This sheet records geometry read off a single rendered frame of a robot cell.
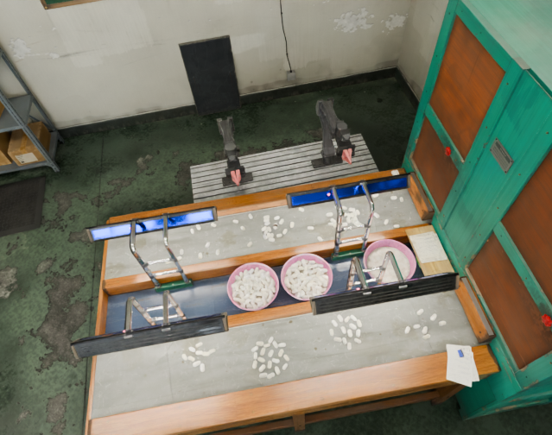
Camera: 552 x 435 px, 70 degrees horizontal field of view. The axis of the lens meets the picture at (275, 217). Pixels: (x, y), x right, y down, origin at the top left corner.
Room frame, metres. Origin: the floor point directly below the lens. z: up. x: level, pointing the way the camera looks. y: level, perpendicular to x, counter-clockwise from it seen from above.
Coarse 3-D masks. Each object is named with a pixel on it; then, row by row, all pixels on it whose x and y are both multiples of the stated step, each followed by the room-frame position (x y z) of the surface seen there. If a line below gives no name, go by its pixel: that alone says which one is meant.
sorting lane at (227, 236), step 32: (384, 192) 1.42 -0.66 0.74; (224, 224) 1.32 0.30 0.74; (256, 224) 1.30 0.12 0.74; (288, 224) 1.27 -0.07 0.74; (320, 224) 1.25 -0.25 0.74; (352, 224) 1.22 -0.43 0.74; (384, 224) 1.20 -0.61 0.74; (416, 224) 1.18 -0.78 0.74; (128, 256) 1.18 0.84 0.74; (160, 256) 1.16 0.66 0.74; (192, 256) 1.13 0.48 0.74; (224, 256) 1.11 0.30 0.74
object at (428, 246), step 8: (432, 232) 1.09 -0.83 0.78; (416, 240) 1.06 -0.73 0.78; (424, 240) 1.05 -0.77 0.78; (432, 240) 1.04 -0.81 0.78; (416, 248) 1.01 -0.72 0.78; (424, 248) 1.00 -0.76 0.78; (432, 248) 1.00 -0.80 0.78; (440, 248) 0.99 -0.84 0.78; (424, 256) 0.95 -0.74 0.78; (432, 256) 0.95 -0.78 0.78; (440, 256) 0.94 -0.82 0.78
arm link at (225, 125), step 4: (220, 120) 1.79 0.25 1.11; (224, 120) 1.79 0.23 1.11; (228, 120) 1.79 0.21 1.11; (232, 120) 1.80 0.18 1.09; (220, 124) 1.77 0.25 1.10; (224, 124) 1.76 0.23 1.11; (228, 124) 1.76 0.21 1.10; (232, 124) 1.80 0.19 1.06; (220, 128) 1.83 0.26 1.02; (224, 128) 1.73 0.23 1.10; (228, 128) 1.73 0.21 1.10; (232, 128) 1.80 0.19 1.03; (220, 132) 1.79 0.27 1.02; (224, 132) 1.70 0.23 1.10; (228, 132) 1.69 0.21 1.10; (224, 136) 1.66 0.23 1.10; (228, 136) 1.66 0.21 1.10; (224, 140) 1.63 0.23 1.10; (228, 140) 1.63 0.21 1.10; (232, 140) 1.63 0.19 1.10; (224, 144) 1.60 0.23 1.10; (236, 148) 1.57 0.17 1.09
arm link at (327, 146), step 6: (324, 114) 1.87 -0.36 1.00; (324, 120) 1.84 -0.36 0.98; (324, 126) 1.82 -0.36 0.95; (324, 132) 1.81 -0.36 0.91; (324, 138) 1.79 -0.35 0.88; (330, 138) 1.79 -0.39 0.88; (324, 144) 1.77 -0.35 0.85; (330, 144) 1.77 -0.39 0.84; (324, 150) 1.75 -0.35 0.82; (330, 150) 1.74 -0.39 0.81; (324, 156) 1.74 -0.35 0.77
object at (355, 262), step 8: (384, 256) 0.83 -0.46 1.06; (392, 256) 0.79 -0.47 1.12; (352, 264) 0.81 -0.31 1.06; (360, 264) 0.78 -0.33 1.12; (384, 264) 0.82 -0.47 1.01; (392, 264) 0.76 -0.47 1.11; (352, 272) 0.81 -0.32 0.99; (360, 272) 0.74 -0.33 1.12; (384, 272) 0.82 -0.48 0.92; (400, 272) 0.72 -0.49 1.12; (352, 280) 0.81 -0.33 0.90; (360, 280) 0.71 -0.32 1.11; (368, 280) 0.83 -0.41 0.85; (376, 280) 0.82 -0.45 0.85; (400, 280) 0.68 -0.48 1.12; (368, 288) 0.66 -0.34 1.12
